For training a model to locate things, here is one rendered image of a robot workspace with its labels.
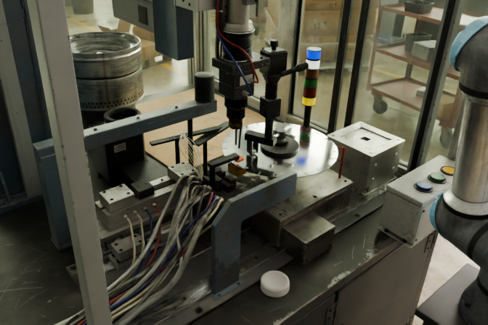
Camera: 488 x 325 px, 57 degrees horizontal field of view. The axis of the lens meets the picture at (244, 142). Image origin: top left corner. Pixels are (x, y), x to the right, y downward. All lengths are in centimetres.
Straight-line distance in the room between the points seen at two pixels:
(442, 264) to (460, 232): 141
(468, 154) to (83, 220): 76
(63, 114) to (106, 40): 123
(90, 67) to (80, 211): 95
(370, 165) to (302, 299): 50
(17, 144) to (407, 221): 109
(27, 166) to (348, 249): 94
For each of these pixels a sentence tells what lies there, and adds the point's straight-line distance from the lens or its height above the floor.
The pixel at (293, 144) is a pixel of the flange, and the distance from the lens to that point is 129.
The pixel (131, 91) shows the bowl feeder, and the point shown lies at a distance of 170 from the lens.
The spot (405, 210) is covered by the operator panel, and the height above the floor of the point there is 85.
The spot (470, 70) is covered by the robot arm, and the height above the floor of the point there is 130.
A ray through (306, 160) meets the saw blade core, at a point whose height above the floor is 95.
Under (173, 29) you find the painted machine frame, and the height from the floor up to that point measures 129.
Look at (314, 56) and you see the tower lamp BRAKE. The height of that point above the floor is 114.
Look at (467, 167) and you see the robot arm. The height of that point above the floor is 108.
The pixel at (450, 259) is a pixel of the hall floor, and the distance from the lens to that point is 259.
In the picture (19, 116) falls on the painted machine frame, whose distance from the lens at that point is 139.
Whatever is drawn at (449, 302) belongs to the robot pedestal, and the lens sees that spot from 123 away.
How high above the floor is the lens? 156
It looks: 28 degrees down
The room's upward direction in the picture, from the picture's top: 2 degrees clockwise
